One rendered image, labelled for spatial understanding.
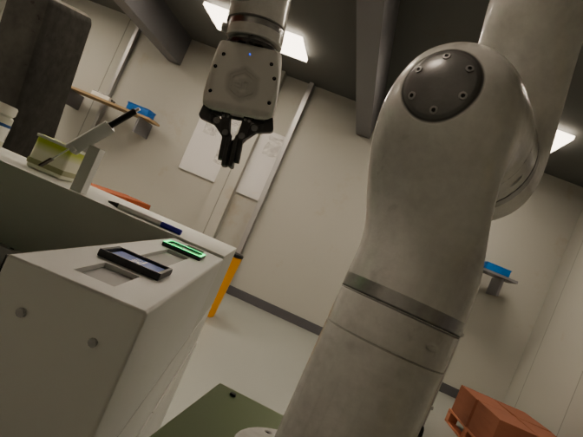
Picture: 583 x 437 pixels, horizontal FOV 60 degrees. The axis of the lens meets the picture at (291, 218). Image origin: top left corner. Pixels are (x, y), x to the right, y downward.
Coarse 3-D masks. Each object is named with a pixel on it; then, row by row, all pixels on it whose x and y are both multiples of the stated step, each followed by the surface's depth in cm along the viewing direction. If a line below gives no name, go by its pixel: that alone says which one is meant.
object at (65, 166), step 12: (36, 144) 96; (48, 144) 96; (60, 144) 96; (36, 156) 96; (48, 156) 96; (60, 156) 96; (72, 156) 97; (36, 168) 96; (48, 168) 96; (60, 168) 96; (72, 168) 100; (72, 180) 102
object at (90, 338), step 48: (0, 288) 31; (48, 288) 31; (96, 288) 32; (144, 288) 38; (192, 288) 53; (0, 336) 31; (48, 336) 31; (96, 336) 31; (144, 336) 34; (0, 384) 31; (48, 384) 31; (96, 384) 31; (144, 384) 47; (0, 432) 31; (48, 432) 31; (96, 432) 32
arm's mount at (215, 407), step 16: (208, 400) 58; (224, 400) 61; (240, 400) 63; (176, 416) 50; (192, 416) 51; (208, 416) 53; (224, 416) 55; (240, 416) 58; (256, 416) 60; (272, 416) 63; (160, 432) 45; (176, 432) 46; (192, 432) 48; (208, 432) 49; (224, 432) 51
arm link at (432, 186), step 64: (448, 64) 40; (512, 64) 41; (384, 128) 44; (448, 128) 40; (512, 128) 40; (384, 192) 45; (448, 192) 41; (384, 256) 45; (448, 256) 43; (448, 320) 44
